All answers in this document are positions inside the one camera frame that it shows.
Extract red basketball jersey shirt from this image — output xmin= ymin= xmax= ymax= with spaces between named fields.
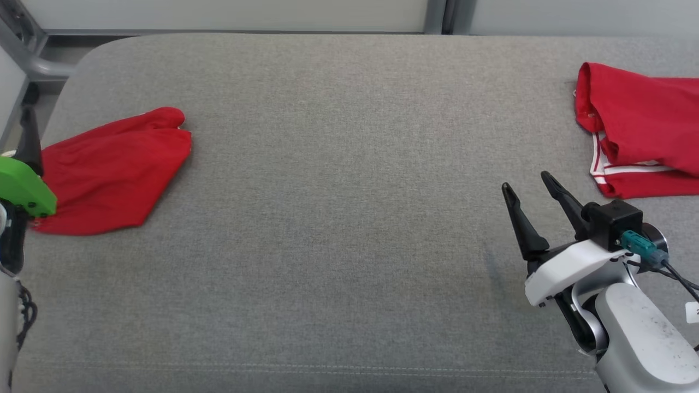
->
xmin=573 ymin=62 xmax=699 ymax=200

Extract red basketball shorts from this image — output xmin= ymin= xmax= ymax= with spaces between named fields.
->
xmin=30 ymin=106 xmax=193 ymax=236

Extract grey fabric sofa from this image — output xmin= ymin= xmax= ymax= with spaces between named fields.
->
xmin=11 ymin=33 xmax=699 ymax=393

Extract grey wheeled frame leg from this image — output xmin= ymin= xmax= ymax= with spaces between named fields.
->
xmin=0 ymin=0 xmax=78 ymax=80

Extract black coiled cable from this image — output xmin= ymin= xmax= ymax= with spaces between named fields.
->
xmin=10 ymin=281 xmax=39 ymax=383

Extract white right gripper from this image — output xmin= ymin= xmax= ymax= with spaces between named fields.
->
xmin=501 ymin=171 xmax=634 ymax=309

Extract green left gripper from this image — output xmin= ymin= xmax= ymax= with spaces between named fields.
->
xmin=0 ymin=106 xmax=57 ymax=218

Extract grey partition post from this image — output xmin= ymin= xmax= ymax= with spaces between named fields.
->
xmin=452 ymin=0 xmax=477 ymax=35
xmin=425 ymin=0 xmax=447 ymax=34

